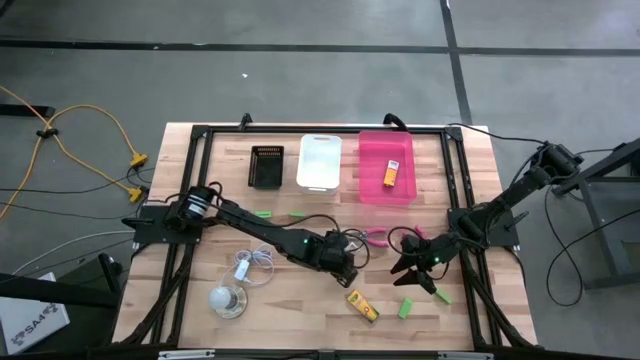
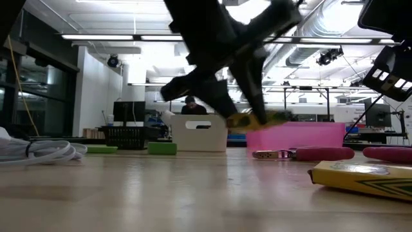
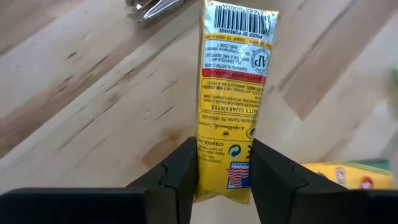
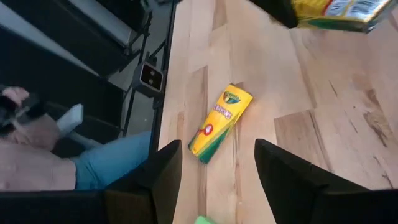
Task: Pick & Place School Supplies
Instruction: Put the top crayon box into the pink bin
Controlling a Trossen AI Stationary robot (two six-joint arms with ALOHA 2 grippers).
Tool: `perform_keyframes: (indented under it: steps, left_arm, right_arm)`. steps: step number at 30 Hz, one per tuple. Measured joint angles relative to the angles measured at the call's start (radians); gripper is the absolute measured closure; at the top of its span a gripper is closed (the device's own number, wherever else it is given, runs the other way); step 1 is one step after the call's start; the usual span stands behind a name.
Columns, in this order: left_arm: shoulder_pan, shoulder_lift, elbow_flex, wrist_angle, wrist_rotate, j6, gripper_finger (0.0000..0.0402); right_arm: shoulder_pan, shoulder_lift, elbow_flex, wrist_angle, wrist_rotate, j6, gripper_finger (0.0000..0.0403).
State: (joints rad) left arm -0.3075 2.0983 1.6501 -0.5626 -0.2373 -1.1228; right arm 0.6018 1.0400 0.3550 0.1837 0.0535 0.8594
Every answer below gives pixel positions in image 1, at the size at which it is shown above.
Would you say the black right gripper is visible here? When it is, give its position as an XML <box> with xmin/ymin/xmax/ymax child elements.
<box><xmin>389</xmin><ymin>233</ymin><xmax>441</xmax><ymax>295</ymax></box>

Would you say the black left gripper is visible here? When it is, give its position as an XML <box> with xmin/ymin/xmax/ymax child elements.
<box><xmin>317</xmin><ymin>230</ymin><xmax>360</xmax><ymax>290</ymax></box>

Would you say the yellow green crayon box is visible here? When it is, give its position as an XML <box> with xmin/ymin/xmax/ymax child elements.
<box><xmin>345</xmin><ymin>288</ymin><xmax>381</xmax><ymax>324</ymax></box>

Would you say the small orange crayon box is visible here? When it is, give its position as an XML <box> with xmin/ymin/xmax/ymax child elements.
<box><xmin>383</xmin><ymin>159</ymin><xmax>401</xmax><ymax>189</ymax></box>

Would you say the white plastic bin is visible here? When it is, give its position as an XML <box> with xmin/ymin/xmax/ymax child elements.
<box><xmin>295</xmin><ymin>133</ymin><xmax>344</xmax><ymax>196</ymax></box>

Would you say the white round lamp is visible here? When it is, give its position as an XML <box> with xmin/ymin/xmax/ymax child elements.
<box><xmin>207</xmin><ymin>283</ymin><xmax>249</xmax><ymax>321</ymax></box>

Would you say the pink translucent plastic bin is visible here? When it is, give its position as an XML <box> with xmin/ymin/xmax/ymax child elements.
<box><xmin>357</xmin><ymin>129</ymin><xmax>419</xmax><ymax>206</ymax></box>

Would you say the black mesh basket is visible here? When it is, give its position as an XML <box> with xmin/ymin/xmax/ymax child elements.
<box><xmin>247</xmin><ymin>144</ymin><xmax>286</xmax><ymax>191</ymax></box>

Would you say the black side table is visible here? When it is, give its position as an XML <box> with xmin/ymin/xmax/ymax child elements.
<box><xmin>551</xmin><ymin>137</ymin><xmax>640</xmax><ymax>291</ymax></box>

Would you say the black furniture piece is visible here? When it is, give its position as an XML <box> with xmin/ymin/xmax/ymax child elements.
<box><xmin>0</xmin><ymin>252</ymin><xmax>125</xmax><ymax>360</ymax></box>

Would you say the white printed box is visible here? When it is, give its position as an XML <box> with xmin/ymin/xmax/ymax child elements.
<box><xmin>0</xmin><ymin>272</ymin><xmax>71</xmax><ymax>356</ymax></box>

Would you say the black floor bar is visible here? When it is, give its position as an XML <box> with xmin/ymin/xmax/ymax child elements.
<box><xmin>0</xmin><ymin>103</ymin><xmax>56</xmax><ymax>119</ymax></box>

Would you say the silver metal bracket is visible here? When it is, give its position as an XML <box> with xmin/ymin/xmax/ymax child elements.
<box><xmin>157</xmin><ymin>349</ymin><xmax>216</xmax><ymax>360</ymax></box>
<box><xmin>437</xmin><ymin>351</ymin><xmax>495</xmax><ymax>360</ymax></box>

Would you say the white coiled cable with adapter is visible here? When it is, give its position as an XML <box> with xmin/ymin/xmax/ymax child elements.
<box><xmin>219</xmin><ymin>243</ymin><xmax>277</xmax><ymax>289</ymax></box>

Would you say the black looping floor cable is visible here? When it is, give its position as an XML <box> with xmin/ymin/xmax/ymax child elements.
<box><xmin>543</xmin><ymin>184</ymin><xmax>640</xmax><ymax>308</ymax></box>

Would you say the black aluminium table frame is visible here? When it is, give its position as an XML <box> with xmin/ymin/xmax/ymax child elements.
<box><xmin>117</xmin><ymin>123</ymin><xmax>539</xmax><ymax>351</ymax></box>

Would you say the thin black cable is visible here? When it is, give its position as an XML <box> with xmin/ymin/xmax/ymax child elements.
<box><xmin>446</xmin><ymin>122</ymin><xmax>550</xmax><ymax>146</ymax></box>

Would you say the yellow extension cord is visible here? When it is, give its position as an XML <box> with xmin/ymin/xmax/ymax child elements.
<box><xmin>0</xmin><ymin>84</ymin><xmax>150</xmax><ymax>221</ymax></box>

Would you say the white floor cable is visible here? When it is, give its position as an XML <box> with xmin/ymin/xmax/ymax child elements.
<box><xmin>12</xmin><ymin>228</ymin><xmax>137</xmax><ymax>276</ymax></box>

